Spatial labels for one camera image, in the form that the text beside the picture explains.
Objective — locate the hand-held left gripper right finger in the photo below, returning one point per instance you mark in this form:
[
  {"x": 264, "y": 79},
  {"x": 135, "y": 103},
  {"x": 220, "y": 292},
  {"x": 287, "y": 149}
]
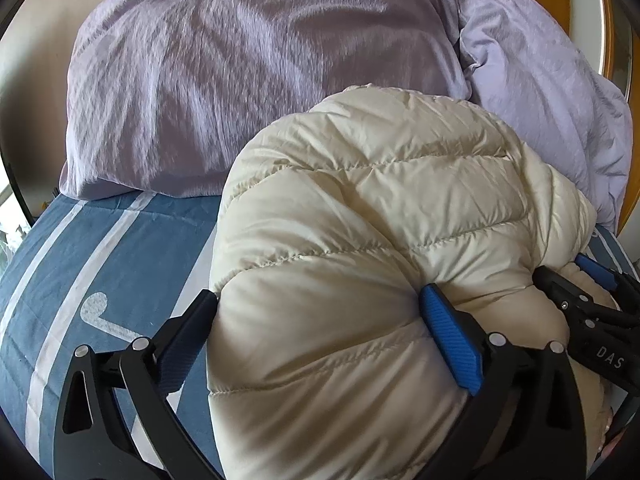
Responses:
[{"x": 450, "y": 335}]

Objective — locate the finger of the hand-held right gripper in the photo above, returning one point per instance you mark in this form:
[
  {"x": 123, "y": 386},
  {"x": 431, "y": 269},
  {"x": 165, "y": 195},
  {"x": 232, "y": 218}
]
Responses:
[
  {"x": 597, "y": 270},
  {"x": 560, "y": 290}
]

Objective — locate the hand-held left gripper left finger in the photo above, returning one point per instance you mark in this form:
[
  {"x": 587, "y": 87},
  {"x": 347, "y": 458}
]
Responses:
[{"x": 192, "y": 330}]

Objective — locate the cream puffer jacket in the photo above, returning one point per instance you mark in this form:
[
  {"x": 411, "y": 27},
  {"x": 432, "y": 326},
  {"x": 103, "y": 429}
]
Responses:
[{"x": 400, "y": 240}]

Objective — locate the person's right hand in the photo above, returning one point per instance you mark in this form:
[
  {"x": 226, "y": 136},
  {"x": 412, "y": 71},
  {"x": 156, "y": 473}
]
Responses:
[{"x": 609, "y": 430}]

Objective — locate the blue striped bed sheet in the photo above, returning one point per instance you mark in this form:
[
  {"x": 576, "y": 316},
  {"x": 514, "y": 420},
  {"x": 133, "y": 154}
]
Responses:
[{"x": 100, "y": 285}]

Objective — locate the lavender crumpled blanket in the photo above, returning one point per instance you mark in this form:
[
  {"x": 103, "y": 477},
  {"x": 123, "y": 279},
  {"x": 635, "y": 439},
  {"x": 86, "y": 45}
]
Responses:
[{"x": 545, "y": 80}]

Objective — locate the dark lavender pillow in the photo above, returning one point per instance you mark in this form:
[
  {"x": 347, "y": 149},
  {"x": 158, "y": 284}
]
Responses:
[{"x": 250, "y": 75}]

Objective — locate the wooden headboard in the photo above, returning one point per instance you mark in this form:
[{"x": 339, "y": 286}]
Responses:
[{"x": 545, "y": 5}]

